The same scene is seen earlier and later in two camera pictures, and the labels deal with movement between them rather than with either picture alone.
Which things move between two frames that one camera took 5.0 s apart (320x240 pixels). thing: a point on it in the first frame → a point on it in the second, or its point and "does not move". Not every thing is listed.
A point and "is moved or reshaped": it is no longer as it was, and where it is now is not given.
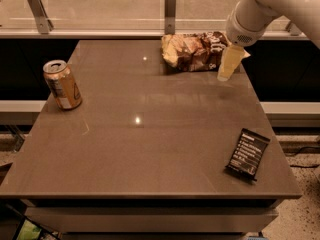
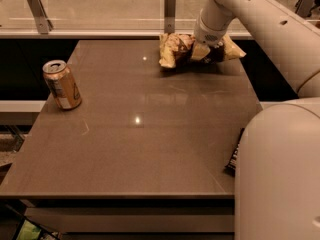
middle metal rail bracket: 170,12 does not move
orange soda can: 62,84 does not move
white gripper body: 240,33 → 207,34
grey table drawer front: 149,219 does not move
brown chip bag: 194,52 is moved or reshaped
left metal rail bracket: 34,0 does not move
